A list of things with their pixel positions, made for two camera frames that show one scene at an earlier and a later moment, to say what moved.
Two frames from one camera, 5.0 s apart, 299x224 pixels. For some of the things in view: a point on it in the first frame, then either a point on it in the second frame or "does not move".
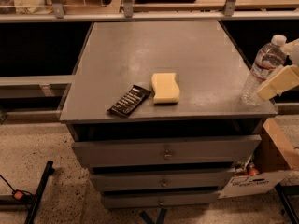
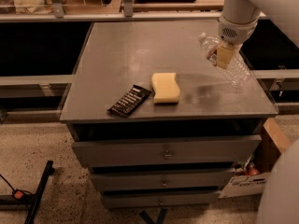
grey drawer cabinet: (155, 112) does not move
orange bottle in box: (252, 171) does not move
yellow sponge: (165, 87) does not move
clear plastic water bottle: (269, 61) -> (237, 71)
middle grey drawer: (163, 180) does not move
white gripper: (295, 55) -> (233, 34)
